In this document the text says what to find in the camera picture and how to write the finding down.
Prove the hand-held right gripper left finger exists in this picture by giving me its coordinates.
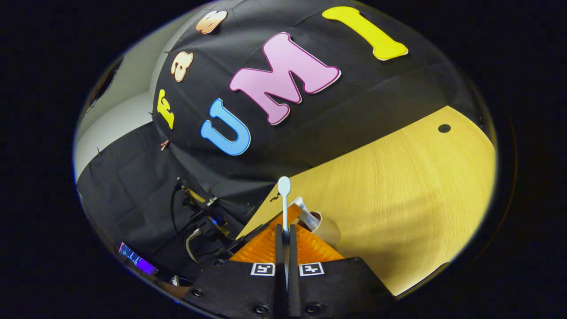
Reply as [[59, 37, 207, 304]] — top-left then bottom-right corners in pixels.
[[183, 207, 285, 319]]

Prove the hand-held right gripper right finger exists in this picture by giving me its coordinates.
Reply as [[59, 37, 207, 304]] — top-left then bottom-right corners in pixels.
[[289, 223, 396, 319]]

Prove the beige cup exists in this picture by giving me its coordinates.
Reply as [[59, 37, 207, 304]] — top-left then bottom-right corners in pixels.
[[306, 211, 342, 247]]

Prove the white toothbrush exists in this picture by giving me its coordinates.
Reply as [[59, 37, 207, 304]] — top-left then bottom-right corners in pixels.
[[277, 176, 292, 288]]

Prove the small lit screen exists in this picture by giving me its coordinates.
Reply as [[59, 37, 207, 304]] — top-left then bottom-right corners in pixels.
[[118, 241, 159, 276]]

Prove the black backdrop cloth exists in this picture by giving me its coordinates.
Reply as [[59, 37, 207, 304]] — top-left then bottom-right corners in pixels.
[[76, 0, 488, 284]]

